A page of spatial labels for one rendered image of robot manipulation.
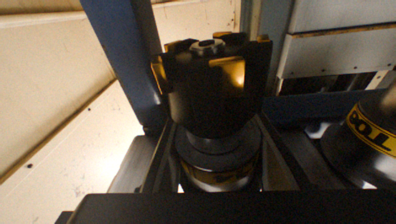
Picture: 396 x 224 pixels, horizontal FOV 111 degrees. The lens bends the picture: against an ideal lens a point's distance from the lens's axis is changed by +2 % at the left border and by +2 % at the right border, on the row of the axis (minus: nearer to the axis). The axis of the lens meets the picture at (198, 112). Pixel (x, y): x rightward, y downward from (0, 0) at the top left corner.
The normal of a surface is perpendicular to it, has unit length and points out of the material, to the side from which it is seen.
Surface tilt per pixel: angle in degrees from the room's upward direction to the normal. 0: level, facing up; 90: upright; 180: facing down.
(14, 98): 90
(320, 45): 90
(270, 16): 90
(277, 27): 90
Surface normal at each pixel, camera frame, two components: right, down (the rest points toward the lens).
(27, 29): 0.99, -0.07
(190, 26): -0.03, 0.62
